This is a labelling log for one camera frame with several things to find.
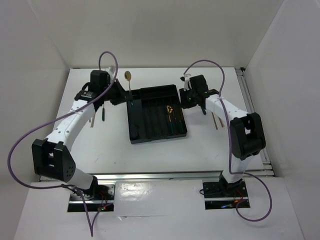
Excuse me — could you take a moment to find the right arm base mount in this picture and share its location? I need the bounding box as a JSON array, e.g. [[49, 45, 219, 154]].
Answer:
[[199, 181, 251, 210]]

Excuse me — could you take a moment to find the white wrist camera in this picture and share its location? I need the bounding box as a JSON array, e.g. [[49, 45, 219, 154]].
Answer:
[[106, 65, 117, 75], [180, 73, 192, 91]]

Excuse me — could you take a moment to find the gold spoon green handle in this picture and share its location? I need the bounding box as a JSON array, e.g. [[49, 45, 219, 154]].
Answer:
[[124, 70, 134, 107], [166, 105, 174, 134]]

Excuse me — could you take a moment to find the aluminium right side rail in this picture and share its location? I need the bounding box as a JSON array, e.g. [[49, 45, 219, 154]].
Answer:
[[234, 67, 276, 178]]

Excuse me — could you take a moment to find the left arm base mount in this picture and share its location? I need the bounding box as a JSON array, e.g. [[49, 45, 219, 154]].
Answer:
[[67, 183, 116, 213]]

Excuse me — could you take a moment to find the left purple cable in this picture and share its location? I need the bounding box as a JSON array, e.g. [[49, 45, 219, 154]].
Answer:
[[6, 51, 119, 237]]

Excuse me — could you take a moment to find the gold fork green handle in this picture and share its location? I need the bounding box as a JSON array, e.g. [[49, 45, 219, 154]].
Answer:
[[101, 104, 106, 122], [201, 107, 207, 115]]

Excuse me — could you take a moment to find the black cutlery organizer tray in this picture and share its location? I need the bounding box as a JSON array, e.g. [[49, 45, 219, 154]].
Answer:
[[126, 84, 188, 144]]

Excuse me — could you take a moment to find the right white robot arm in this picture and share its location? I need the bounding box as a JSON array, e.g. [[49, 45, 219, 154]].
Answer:
[[179, 74, 266, 196]]

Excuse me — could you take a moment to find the aluminium front rail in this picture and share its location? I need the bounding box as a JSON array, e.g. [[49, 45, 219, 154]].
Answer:
[[39, 170, 228, 183]]

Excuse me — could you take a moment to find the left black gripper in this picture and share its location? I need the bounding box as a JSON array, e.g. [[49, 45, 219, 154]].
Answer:
[[101, 78, 132, 106]]

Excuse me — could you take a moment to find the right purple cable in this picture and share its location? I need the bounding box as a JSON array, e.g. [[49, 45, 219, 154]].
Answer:
[[183, 59, 273, 222]]

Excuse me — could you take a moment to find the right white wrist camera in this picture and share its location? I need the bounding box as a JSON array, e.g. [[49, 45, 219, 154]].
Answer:
[[180, 73, 192, 91]]

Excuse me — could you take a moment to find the purple cable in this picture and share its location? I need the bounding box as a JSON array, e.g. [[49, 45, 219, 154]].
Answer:
[[183, 59, 273, 222], [6, 51, 119, 237]]

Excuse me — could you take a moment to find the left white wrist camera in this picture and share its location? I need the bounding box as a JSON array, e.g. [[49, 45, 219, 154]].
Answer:
[[106, 65, 117, 75]]

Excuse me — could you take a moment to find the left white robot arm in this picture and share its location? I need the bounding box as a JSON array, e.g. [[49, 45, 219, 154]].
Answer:
[[31, 67, 130, 200]]

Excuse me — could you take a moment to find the aluminium rail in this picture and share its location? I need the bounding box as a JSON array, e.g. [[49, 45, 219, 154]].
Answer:
[[39, 170, 228, 183], [234, 67, 276, 178]]

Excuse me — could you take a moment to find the brown chopstick outer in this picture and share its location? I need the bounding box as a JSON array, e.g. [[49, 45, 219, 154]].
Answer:
[[218, 117, 225, 128]]

